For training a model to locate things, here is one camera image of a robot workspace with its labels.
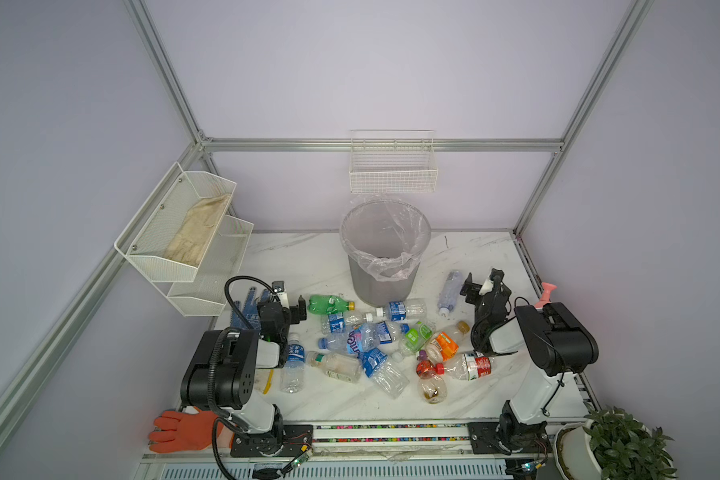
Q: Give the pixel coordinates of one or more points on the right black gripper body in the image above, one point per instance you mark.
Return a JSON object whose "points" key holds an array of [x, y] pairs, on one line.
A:
{"points": [[480, 288]]}

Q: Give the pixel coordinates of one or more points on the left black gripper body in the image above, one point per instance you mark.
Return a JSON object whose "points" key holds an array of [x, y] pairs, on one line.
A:
{"points": [[291, 309]]}

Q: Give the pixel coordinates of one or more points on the water bottle blue white cap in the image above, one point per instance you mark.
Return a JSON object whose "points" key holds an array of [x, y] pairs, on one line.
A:
{"points": [[292, 377]]}

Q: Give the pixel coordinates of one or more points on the red label bottle red cap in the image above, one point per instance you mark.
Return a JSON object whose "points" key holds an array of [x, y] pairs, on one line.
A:
{"points": [[468, 366]]}

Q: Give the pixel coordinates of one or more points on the clear bottle green cap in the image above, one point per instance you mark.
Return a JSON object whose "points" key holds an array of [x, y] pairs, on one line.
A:
{"points": [[336, 366]]}

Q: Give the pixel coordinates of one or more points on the blue tinted bottle blue cap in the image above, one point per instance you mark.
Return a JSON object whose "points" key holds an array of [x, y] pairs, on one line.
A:
{"points": [[353, 342]]}

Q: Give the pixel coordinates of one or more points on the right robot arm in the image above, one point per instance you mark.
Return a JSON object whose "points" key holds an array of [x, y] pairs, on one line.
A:
{"points": [[558, 345]]}

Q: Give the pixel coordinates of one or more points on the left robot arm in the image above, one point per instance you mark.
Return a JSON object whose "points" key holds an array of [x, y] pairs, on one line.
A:
{"points": [[221, 375]]}

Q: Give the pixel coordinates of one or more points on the clear plastic bin liner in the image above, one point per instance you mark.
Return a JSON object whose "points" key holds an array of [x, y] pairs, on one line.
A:
{"points": [[385, 237]]}

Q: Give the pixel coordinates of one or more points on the grey mesh waste bin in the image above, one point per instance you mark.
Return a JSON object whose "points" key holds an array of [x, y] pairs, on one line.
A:
{"points": [[378, 294]]}

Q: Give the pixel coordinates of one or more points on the blue dotted work glove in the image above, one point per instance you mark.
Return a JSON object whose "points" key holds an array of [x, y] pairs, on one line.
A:
{"points": [[249, 309]]}

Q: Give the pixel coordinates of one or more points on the tall clear bottle white cap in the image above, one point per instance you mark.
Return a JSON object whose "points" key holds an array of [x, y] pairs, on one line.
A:
{"points": [[450, 293]]}

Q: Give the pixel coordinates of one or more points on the green crushed plastic bottle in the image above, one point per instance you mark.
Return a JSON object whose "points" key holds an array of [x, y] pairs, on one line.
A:
{"points": [[320, 304]]}

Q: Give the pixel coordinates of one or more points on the pink plastic watering can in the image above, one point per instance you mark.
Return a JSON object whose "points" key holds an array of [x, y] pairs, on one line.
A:
{"points": [[545, 298]]}

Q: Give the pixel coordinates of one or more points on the small bottle blue label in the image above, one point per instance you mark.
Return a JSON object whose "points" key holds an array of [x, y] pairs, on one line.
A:
{"points": [[341, 322]]}

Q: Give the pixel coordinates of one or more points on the orange label bottle gold cap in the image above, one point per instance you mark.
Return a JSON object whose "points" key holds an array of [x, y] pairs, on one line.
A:
{"points": [[445, 344]]}

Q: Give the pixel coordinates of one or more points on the white mesh lower shelf tray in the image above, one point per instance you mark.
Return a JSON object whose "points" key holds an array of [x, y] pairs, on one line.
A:
{"points": [[204, 297]]}

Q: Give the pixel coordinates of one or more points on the white mesh shelf tray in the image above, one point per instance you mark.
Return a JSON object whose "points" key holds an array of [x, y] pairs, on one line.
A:
{"points": [[204, 297], [157, 241]]}

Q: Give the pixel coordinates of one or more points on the green label clear bottle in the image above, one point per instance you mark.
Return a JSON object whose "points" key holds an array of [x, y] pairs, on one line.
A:
{"points": [[414, 340]]}

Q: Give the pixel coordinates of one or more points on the small bottle blue cap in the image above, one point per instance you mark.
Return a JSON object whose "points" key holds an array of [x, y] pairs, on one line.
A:
{"points": [[389, 331]]}

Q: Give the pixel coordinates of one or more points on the crushed clear bottle blue label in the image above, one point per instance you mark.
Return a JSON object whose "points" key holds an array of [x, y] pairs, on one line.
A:
{"points": [[381, 370]]}

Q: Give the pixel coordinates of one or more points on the beige cloth in tray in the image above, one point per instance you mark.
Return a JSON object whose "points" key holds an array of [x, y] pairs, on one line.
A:
{"points": [[197, 229]]}

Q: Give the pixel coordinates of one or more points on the white mesh upper shelf tray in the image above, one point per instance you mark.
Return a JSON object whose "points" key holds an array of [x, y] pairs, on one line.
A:
{"points": [[157, 241]]}

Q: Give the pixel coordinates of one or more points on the red rubber glove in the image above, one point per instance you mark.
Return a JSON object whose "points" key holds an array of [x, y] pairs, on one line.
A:
{"points": [[177, 431]]}

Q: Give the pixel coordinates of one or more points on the white plant pot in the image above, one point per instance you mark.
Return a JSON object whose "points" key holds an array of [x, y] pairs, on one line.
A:
{"points": [[574, 458]]}

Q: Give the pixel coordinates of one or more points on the potted green plant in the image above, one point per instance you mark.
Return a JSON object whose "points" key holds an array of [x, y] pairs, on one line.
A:
{"points": [[625, 448]]}

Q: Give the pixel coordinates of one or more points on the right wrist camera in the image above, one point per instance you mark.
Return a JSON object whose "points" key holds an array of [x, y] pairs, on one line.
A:
{"points": [[486, 287]]}

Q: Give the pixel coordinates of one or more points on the white wire wall basket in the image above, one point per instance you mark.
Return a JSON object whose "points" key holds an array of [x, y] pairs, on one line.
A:
{"points": [[392, 162]]}

